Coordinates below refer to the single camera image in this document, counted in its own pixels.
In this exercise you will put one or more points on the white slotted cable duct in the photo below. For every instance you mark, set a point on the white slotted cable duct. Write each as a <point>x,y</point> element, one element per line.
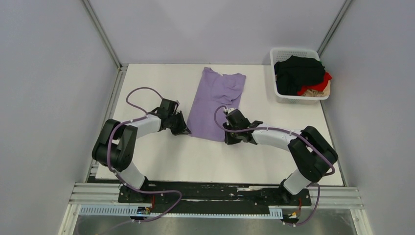
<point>137,211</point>

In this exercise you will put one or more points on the purple t shirt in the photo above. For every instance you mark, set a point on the purple t shirt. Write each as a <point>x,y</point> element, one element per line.
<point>214,90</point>

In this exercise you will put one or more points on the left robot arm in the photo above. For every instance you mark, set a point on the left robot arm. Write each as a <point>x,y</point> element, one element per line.
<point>116,142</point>

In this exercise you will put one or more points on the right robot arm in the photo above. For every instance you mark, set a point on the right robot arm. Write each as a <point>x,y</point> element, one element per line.
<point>313,155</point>

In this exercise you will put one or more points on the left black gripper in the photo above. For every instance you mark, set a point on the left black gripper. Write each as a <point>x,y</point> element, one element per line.
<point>183,129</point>

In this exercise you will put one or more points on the black t shirt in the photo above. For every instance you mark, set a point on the black t shirt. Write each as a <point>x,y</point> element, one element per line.
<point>297,73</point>

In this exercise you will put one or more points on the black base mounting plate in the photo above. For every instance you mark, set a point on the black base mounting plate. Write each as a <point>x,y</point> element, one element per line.
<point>212,197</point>

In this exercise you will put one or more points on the white plastic laundry basket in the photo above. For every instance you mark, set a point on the white plastic laundry basket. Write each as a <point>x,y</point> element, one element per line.
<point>279,54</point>

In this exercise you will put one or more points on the red t shirt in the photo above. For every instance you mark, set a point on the red t shirt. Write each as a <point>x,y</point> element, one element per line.
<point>326,78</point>

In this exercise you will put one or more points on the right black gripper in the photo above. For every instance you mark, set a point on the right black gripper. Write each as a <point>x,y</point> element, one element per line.
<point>228,140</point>

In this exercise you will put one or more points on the beige t shirt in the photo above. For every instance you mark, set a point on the beige t shirt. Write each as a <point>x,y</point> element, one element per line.
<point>318,92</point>

